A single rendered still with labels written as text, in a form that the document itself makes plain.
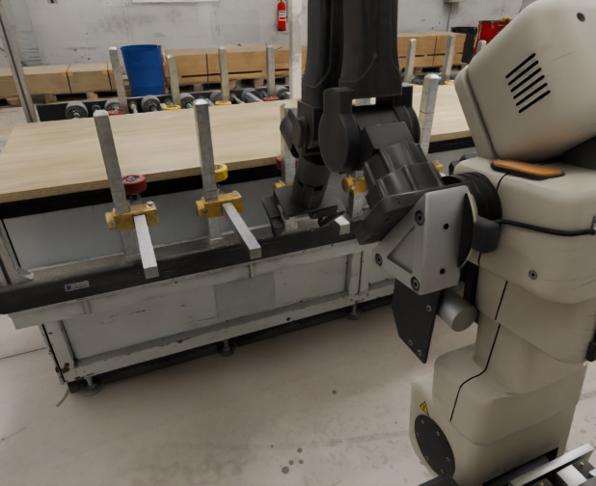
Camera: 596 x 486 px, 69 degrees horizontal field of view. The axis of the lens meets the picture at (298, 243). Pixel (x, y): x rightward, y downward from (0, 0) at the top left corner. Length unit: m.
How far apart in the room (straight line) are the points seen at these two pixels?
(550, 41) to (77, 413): 1.85
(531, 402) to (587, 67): 0.47
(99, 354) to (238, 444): 0.64
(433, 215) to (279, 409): 1.43
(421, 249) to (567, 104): 0.19
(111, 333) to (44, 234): 0.48
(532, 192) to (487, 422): 0.36
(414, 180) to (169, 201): 1.16
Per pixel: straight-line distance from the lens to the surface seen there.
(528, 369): 0.68
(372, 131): 0.51
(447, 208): 0.45
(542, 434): 0.86
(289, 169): 1.36
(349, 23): 0.56
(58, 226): 1.56
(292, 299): 1.96
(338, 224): 1.16
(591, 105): 0.51
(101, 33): 8.37
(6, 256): 1.37
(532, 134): 0.52
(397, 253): 0.50
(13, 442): 1.99
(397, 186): 0.47
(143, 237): 1.18
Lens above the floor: 1.40
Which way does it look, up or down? 30 degrees down
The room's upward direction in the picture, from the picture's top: straight up
